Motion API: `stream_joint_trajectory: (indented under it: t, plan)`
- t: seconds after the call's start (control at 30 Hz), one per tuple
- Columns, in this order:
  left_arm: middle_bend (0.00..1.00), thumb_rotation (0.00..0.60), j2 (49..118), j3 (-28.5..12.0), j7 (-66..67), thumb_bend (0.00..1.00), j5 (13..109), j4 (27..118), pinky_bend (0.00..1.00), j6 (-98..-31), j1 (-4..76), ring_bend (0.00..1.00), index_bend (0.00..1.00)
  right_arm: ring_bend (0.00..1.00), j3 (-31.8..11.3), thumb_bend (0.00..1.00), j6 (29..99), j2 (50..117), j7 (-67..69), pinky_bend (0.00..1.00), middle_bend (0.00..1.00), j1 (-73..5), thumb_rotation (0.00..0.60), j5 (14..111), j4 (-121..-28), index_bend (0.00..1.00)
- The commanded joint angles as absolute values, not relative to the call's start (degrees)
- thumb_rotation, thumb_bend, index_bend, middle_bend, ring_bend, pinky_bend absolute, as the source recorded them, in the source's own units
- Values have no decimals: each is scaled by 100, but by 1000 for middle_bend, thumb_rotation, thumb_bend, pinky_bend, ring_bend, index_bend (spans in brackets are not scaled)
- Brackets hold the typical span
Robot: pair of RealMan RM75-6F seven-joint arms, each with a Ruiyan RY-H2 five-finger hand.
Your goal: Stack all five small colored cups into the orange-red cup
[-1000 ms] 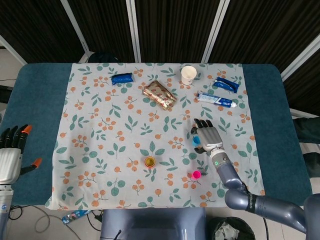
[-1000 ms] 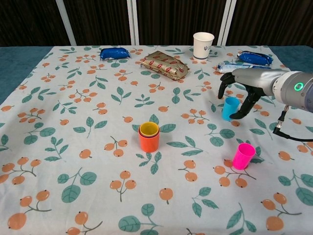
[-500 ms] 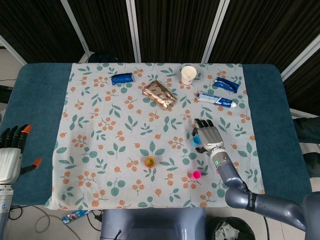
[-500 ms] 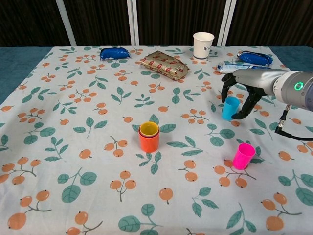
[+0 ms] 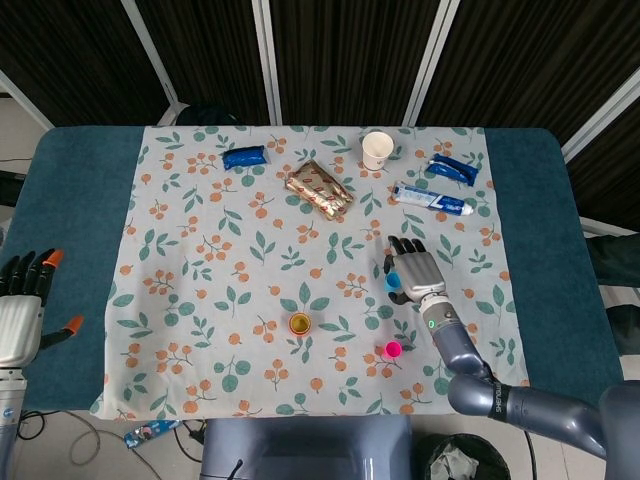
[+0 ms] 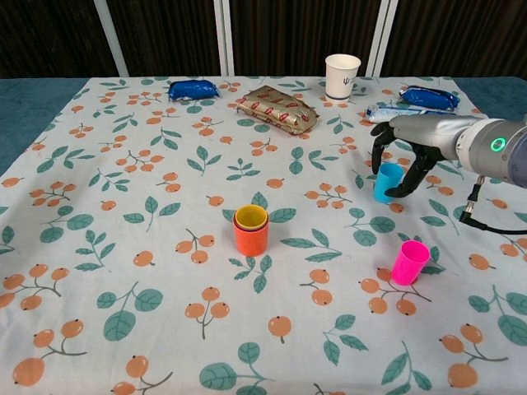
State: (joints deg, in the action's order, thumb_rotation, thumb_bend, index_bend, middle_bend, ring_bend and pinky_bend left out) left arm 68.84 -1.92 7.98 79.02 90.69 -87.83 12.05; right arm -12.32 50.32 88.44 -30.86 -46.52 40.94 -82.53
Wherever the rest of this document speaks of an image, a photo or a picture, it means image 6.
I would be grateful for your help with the gold foil snack package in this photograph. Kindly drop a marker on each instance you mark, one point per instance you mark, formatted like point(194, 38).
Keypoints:
point(280, 109)

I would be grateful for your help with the white blue toothpaste tube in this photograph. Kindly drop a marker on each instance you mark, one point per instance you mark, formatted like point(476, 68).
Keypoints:
point(383, 113)

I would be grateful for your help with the dark white-framed partition screen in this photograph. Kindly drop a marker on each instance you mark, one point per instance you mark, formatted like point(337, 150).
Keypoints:
point(288, 33)

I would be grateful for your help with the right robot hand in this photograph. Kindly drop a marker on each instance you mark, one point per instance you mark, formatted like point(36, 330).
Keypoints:
point(432, 133)

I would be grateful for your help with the white paper cup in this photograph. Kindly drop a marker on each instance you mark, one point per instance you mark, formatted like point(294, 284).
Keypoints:
point(341, 80)

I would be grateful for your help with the blue snack packet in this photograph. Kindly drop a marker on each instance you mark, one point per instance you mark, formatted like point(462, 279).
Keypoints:
point(193, 89)
point(428, 98)

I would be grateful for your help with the teal table cover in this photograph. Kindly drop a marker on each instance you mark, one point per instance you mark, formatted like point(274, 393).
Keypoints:
point(24, 103)

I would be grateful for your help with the floral print tablecloth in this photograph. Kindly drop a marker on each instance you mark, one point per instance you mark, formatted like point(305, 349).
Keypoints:
point(263, 321)

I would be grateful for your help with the red plastic cup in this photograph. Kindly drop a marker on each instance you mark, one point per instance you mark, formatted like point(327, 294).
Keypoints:
point(252, 244)

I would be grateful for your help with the light blue plastic cup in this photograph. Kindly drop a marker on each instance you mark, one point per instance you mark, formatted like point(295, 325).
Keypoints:
point(387, 181)

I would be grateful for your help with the pink plastic cup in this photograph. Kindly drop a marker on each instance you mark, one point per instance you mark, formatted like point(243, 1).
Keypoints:
point(407, 267)

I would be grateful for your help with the yellow plastic cup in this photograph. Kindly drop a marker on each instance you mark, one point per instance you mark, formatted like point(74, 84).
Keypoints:
point(251, 216)

